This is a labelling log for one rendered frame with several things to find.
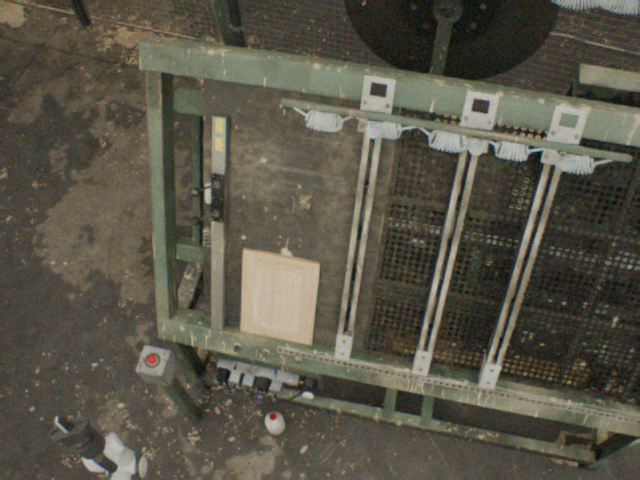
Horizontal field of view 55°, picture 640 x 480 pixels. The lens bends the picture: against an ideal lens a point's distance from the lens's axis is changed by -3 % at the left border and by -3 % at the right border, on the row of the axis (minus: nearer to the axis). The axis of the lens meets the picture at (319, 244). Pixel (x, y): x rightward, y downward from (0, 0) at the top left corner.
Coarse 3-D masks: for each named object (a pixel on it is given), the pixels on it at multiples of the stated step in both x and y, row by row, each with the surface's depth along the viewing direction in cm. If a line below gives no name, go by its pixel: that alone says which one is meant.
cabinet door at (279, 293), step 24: (264, 264) 251; (288, 264) 249; (312, 264) 246; (264, 288) 257; (288, 288) 255; (312, 288) 252; (264, 312) 263; (288, 312) 261; (312, 312) 258; (288, 336) 266
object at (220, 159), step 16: (224, 128) 224; (224, 144) 227; (224, 160) 230; (224, 176) 233; (224, 192) 237; (224, 208) 241; (224, 224) 244; (224, 240) 248; (224, 256) 253; (224, 272) 257; (224, 288) 261; (224, 304) 266; (224, 320) 270
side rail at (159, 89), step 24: (168, 96) 227; (168, 120) 232; (168, 144) 236; (168, 168) 240; (168, 192) 245; (168, 216) 250; (168, 240) 254; (168, 264) 259; (168, 288) 264; (168, 312) 270
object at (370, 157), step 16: (368, 80) 198; (384, 80) 197; (368, 96) 200; (384, 112) 202; (368, 128) 193; (368, 144) 212; (368, 160) 219; (368, 176) 222; (368, 192) 221; (368, 208) 224; (368, 224) 227; (352, 240) 231; (352, 256) 235; (352, 272) 239; (352, 288) 246; (352, 304) 245; (352, 320) 249; (352, 336) 253; (336, 352) 258
